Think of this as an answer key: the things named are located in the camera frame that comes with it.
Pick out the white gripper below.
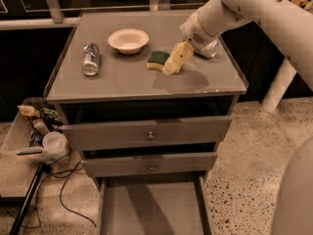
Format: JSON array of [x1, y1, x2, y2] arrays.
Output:
[[162, 11, 212, 75]]

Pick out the green yellow sponge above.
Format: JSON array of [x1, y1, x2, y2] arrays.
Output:
[[146, 51, 170, 71]]

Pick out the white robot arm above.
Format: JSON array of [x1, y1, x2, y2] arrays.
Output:
[[162, 0, 313, 235]]

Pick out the grey top drawer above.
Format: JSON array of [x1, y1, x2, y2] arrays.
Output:
[[62, 116, 232, 151]]

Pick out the grey drawer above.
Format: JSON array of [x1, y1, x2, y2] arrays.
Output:
[[98, 173, 215, 235], [82, 152, 217, 177], [62, 116, 232, 151]]

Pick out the grey drawer cabinet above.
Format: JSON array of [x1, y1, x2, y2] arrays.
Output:
[[43, 9, 249, 235]]

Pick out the grey middle drawer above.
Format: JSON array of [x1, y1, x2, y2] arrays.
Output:
[[82, 152, 217, 177]]

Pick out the grey bottom drawer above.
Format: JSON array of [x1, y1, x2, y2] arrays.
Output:
[[98, 173, 215, 235]]

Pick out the white bowl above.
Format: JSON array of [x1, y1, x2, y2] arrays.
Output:
[[108, 28, 149, 55]]

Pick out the metal railing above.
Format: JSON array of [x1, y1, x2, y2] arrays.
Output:
[[0, 0, 313, 31]]

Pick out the clear plastic bottle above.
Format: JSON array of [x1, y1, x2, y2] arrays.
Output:
[[82, 43, 100, 76]]

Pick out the white diagonal pole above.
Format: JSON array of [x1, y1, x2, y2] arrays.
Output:
[[261, 59, 296, 113]]

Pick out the yellow object on ledge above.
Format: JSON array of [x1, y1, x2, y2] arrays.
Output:
[[291, 0, 313, 11]]

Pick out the snack bags in bin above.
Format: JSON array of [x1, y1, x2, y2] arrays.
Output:
[[18, 105, 63, 135]]

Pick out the clear plastic cup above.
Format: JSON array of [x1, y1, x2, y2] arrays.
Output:
[[42, 131, 68, 159]]

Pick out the clear plastic bin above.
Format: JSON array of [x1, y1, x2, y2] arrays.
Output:
[[0, 111, 70, 197]]

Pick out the black cable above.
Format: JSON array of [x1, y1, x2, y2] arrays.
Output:
[[0, 150, 98, 230]]

